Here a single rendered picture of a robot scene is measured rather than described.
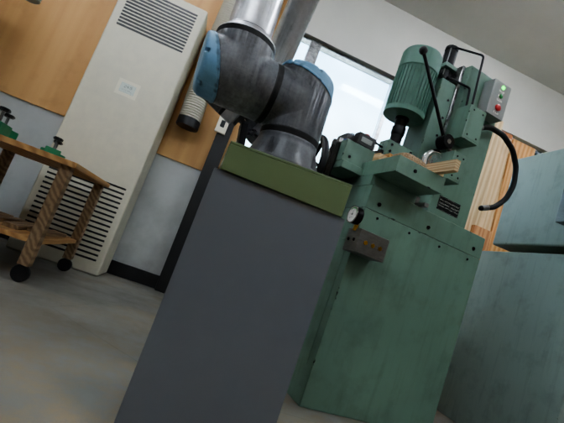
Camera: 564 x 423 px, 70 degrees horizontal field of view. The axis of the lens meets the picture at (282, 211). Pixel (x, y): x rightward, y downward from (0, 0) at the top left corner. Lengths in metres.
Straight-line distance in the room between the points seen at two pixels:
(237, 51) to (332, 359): 1.03
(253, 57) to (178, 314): 0.57
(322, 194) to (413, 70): 1.12
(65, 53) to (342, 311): 2.50
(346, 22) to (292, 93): 2.57
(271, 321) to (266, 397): 0.15
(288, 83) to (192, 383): 0.67
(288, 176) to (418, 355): 1.03
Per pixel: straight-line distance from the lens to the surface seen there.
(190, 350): 0.85
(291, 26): 1.31
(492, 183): 3.68
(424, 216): 1.62
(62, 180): 1.90
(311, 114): 0.98
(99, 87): 2.77
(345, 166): 1.55
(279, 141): 0.94
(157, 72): 2.77
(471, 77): 2.03
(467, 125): 1.84
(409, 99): 1.83
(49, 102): 3.11
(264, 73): 0.97
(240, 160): 0.83
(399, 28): 3.71
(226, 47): 0.97
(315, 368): 1.46
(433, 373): 1.75
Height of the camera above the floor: 0.40
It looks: 8 degrees up
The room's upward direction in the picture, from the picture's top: 20 degrees clockwise
